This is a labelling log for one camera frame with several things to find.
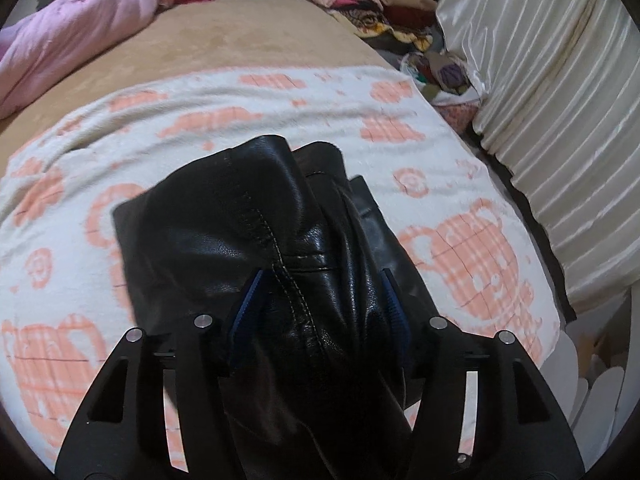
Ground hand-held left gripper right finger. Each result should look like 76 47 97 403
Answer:
380 268 586 480

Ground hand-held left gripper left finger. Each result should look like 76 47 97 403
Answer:
55 269 266 480

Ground black leather pants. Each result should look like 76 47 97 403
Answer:
112 134 442 480

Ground pile of colourful clothes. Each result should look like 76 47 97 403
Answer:
297 0 483 97

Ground white scalloped board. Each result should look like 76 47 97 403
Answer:
557 327 632 463

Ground white orange printed blanket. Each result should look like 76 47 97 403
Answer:
0 66 562 466

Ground beige bed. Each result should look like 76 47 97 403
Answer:
0 0 397 173

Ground cream pleated curtain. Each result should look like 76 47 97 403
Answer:
436 0 640 313

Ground pink quilt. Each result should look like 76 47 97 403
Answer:
0 0 160 120

